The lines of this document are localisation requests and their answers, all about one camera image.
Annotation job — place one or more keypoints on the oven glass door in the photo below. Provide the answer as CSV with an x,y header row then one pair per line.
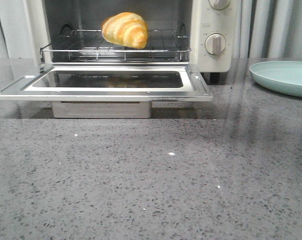
x,y
108,90

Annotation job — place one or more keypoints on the golden striped croissant bread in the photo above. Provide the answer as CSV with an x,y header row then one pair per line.
x,y
126,29

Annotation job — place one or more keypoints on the lower beige oven knob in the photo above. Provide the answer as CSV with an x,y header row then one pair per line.
x,y
215,44

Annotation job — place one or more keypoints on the beige oven knob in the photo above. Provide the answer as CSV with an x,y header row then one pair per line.
x,y
219,4
215,44

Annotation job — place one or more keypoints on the white Toshiba toaster oven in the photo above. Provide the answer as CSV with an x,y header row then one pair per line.
x,y
49,19

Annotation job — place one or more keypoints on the upper beige oven knob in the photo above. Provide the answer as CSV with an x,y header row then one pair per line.
x,y
219,4

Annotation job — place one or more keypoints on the light green round plate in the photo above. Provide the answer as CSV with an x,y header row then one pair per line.
x,y
283,77

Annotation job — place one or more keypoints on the metal wire oven rack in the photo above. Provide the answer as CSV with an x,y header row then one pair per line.
x,y
90,46

